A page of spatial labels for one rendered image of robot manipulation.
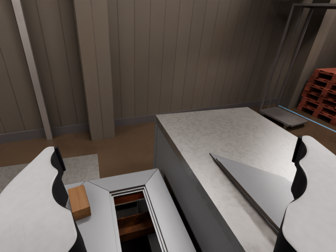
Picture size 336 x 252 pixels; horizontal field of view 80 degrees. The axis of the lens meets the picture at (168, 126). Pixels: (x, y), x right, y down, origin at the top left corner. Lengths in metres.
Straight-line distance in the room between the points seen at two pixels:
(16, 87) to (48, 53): 0.53
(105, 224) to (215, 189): 0.42
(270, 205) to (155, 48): 2.53
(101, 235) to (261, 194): 0.54
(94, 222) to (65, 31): 2.19
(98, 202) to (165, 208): 0.27
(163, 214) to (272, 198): 0.40
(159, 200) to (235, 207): 0.35
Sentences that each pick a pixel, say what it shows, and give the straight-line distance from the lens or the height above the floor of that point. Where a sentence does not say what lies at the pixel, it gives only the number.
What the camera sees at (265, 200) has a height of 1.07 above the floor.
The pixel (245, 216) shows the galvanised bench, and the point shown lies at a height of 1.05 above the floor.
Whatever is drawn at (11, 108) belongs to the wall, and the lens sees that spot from 2.96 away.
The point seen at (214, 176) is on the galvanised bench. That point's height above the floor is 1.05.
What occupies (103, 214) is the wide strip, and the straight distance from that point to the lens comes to 0.86.
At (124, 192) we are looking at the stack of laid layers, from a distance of 0.94.
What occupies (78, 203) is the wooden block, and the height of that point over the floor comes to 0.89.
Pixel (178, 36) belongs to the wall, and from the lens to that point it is 3.03.
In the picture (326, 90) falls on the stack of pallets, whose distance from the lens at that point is 4.68.
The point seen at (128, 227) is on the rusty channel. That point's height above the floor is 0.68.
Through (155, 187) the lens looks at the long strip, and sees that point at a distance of 0.94.
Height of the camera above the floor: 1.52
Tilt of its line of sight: 29 degrees down
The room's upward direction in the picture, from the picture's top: 5 degrees clockwise
